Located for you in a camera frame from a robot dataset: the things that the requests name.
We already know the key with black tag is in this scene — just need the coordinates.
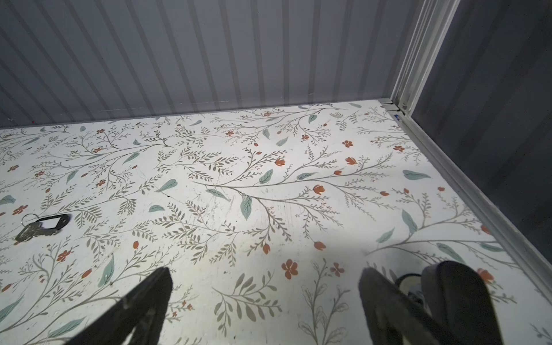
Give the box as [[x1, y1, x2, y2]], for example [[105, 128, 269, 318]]
[[15, 214, 71, 242]]

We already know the black lint roller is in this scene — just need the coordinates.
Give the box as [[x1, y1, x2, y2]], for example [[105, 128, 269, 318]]
[[395, 261, 503, 344]]

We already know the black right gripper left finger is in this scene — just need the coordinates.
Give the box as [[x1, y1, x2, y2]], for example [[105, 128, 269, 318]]
[[68, 267, 173, 344]]

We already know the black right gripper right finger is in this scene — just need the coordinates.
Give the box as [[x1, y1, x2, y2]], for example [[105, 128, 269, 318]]
[[358, 267, 457, 344]]

